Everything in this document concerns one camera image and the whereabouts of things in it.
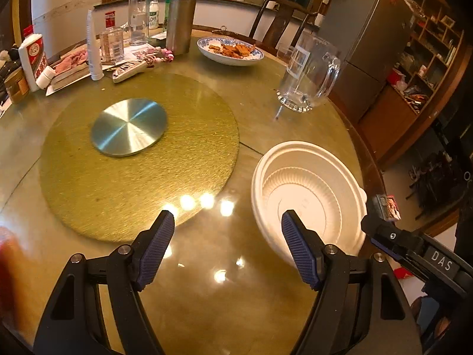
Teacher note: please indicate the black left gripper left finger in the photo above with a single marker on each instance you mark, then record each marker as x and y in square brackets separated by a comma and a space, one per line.
[73, 323]

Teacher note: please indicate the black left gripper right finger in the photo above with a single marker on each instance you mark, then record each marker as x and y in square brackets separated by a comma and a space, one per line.
[359, 307]

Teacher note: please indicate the cream ribbed plastic bowl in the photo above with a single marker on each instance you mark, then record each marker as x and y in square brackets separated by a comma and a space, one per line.
[313, 182]

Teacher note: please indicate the large red wedding plate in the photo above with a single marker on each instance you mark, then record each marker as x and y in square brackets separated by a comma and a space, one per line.
[10, 310]

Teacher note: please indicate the green round table mat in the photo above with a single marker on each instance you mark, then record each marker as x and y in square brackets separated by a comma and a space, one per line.
[114, 198]

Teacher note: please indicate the silver turntable disc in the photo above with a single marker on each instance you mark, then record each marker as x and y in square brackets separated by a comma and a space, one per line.
[128, 127]

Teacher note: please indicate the amber glass jar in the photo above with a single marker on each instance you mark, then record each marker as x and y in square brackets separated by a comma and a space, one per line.
[17, 86]

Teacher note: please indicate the small white cup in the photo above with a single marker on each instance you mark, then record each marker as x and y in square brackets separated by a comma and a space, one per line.
[45, 77]

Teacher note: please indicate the wooden shelf cabinet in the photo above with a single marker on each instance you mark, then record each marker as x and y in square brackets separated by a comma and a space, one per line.
[431, 68]

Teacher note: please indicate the book with pink cloth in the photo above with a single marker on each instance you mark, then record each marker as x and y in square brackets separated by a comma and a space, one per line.
[72, 67]

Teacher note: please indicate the clear glass pitcher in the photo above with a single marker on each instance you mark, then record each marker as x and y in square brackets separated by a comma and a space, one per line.
[310, 75]

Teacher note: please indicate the white red liquor bottle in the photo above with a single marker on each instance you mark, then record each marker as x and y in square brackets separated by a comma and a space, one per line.
[33, 58]

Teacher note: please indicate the pink wrapped candies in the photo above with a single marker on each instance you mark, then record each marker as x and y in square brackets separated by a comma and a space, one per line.
[154, 55]

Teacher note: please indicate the clear square liquor bottle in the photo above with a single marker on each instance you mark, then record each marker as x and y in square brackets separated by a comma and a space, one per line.
[112, 40]

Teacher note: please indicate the grey refrigerator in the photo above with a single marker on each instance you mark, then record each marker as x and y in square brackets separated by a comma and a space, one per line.
[370, 35]

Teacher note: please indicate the blue white food plate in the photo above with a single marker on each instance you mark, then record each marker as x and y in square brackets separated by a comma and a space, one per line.
[229, 51]

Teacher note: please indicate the dark wooden chair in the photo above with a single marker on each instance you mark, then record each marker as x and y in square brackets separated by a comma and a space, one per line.
[281, 21]

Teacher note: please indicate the clear glass bottle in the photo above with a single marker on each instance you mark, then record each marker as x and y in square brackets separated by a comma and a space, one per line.
[138, 21]

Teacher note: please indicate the stainless steel thermos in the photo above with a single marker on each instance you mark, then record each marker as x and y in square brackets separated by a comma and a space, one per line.
[179, 28]

